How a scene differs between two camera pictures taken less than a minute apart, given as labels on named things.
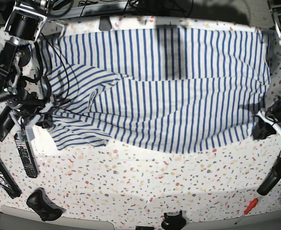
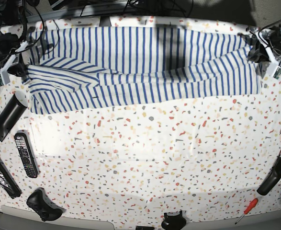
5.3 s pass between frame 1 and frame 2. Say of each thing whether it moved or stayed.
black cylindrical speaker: stayed
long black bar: stayed
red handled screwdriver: stayed
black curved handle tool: stayed
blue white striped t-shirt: moved
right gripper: moved
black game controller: stayed
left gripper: moved
